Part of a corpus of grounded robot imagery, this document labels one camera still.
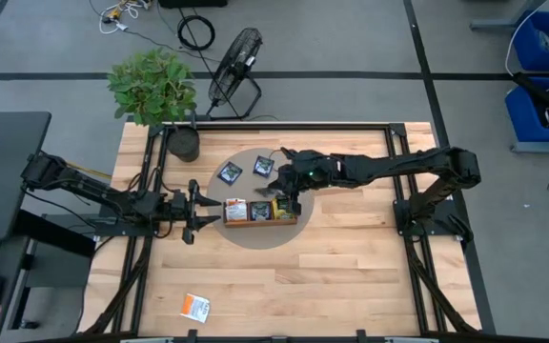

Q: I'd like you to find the black desk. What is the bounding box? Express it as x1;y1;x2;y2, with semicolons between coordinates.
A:
0;111;52;242

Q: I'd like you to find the grey cart base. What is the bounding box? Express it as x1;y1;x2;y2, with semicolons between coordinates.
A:
510;137;549;154

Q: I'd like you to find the white and yellow cable bundle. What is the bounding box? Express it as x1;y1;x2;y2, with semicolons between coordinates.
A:
97;0;154;35

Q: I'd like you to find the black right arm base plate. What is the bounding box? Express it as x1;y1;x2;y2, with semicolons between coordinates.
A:
393;197;466;239

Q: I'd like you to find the round grey mat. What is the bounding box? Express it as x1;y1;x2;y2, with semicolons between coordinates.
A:
205;147;316;252

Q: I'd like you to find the dark grey plant pot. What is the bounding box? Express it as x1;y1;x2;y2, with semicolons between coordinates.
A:
166;124;202;163

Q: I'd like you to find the coiled black cable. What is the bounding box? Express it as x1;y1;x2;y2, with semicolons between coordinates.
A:
176;13;217;52

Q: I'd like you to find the wooden tea organizer box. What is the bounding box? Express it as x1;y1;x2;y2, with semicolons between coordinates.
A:
221;197;299;229

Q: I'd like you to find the black floor fan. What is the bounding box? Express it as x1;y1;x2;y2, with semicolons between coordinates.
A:
206;27;264;122

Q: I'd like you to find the black equipment box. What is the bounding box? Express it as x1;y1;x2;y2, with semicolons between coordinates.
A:
158;0;229;10

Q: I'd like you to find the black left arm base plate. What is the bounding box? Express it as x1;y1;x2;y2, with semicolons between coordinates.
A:
93;199;162;238

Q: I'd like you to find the black desk crossbeam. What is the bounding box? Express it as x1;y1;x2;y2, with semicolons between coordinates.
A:
14;209;97;258

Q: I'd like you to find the black metal bar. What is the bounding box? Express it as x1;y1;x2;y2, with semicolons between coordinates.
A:
512;71;549;120

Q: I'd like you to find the black aluminium table frame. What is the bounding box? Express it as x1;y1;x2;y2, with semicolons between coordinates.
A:
76;121;498;343

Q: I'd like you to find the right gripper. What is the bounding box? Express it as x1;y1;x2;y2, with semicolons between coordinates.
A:
270;150;342;197

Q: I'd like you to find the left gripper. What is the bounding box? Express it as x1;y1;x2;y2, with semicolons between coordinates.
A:
172;179;223;231

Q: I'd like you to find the blue storage bin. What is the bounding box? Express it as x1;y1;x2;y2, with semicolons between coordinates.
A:
504;75;549;144
512;10;549;73

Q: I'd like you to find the green leafy plant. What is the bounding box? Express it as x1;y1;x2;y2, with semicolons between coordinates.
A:
106;46;198;128

